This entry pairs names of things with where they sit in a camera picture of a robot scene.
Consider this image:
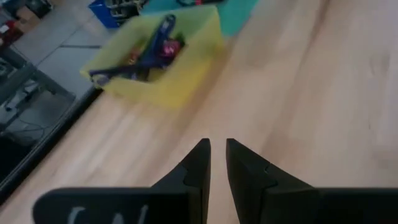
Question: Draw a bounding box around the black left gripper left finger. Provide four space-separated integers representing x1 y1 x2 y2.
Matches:
150 138 212 224

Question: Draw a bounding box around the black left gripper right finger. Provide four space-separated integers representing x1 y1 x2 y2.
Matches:
226 138 320 224

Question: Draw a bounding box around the maroon braided usb cable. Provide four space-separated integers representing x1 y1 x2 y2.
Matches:
158 37 187 63

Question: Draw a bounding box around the purple braided usb cable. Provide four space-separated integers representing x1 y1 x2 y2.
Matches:
88 14 178 86

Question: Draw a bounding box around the yellow translucent plastic bin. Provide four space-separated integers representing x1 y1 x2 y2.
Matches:
80 4 225 110

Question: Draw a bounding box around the teal translucent plastic bin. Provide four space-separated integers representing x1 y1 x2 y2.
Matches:
139 0 259 37

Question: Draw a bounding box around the black computer tower blue glow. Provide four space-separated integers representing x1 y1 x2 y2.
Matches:
88 0 147 29

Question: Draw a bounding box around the black metal table frame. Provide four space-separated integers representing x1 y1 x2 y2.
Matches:
0 86 105 206

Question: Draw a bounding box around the grey metal desk frame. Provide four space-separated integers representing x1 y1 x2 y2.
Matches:
0 46 77 131

